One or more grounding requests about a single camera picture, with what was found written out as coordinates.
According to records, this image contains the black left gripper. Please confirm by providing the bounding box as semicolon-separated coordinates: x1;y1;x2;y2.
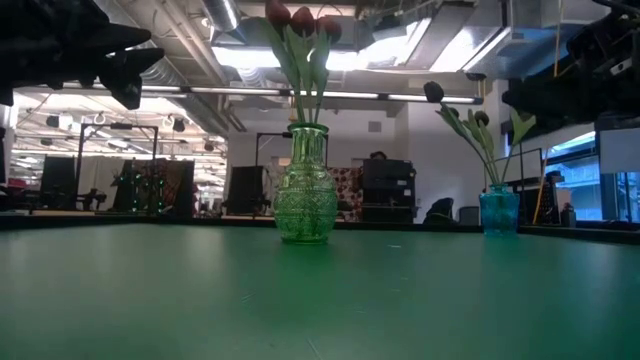
19;0;166;111

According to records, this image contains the green glass vase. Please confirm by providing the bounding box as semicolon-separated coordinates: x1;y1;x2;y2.
273;122;340;246

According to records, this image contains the teal blue glass vase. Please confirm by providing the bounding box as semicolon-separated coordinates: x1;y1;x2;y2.
478;183;520;237

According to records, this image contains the black pegboard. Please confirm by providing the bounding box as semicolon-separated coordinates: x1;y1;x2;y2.
519;174;560;226

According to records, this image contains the small dark bottle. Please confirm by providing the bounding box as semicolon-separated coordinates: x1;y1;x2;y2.
559;201;577;227

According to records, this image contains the ceiling light strip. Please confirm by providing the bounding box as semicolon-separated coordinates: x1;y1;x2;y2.
0;78;476;105

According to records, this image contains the black monitor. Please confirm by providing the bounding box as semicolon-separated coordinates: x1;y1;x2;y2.
39;155;77;210

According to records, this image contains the dark red rack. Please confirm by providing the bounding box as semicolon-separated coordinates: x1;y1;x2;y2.
113;158;196;220

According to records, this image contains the grey bin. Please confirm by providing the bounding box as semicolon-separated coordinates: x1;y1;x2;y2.
458;205;481;226

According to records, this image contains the dark office chair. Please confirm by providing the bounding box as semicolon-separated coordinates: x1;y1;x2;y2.
422;196;455;225

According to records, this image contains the black panel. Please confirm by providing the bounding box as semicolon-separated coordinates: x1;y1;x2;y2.
227;164;266;217

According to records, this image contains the black cabinet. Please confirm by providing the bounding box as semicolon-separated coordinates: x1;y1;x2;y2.
360;158;417;225

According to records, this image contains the grey ceiling ventilation box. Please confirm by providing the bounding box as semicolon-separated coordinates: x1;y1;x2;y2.
342;14;374;52

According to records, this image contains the red floral cloth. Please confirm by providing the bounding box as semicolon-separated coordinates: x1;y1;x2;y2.
332;166;365;223

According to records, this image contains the green table mat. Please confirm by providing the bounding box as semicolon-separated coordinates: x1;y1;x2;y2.
0;222;640;360

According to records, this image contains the tall black frame stand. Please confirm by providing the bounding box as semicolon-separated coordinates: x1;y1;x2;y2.
77;123;160;211

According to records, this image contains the large silver ceiling duct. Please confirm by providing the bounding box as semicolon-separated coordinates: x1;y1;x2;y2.
404;0;601;81

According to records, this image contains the round silver ceiling duct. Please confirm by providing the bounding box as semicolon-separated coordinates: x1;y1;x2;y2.
199;0;242;32

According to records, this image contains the low black frame stand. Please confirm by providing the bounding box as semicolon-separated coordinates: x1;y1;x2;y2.
254;131;294;169

